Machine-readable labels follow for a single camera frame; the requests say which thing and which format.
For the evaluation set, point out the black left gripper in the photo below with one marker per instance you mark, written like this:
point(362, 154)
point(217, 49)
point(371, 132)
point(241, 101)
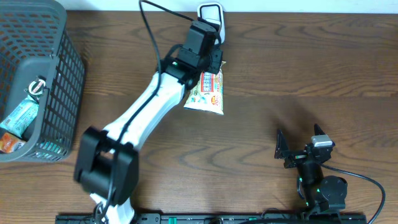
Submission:
point(214, 62)

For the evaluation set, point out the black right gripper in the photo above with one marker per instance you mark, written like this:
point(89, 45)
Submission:
point(282, 151)

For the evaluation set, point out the yellow wet wipes pack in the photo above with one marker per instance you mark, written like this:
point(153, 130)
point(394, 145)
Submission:
point(207, 95)

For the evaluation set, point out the green wipes pack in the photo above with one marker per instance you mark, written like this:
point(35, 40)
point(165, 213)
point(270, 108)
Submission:
point(18, 121)

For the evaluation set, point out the orange snack pack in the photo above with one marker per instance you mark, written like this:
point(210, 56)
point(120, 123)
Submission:
point(10, 143)

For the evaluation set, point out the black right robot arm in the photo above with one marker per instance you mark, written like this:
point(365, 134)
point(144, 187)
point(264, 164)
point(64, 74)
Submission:
point(324, 195)

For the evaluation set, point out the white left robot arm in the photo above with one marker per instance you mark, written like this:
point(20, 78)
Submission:
point(107, 165)

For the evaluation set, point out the white barcode scanner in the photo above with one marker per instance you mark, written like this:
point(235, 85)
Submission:
point(213, 12)

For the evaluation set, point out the grey plastic mesh basket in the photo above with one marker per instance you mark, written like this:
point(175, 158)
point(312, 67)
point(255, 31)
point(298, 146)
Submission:
point(36, 50)

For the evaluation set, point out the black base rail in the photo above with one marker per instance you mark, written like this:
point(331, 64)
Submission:
point(156, 218)

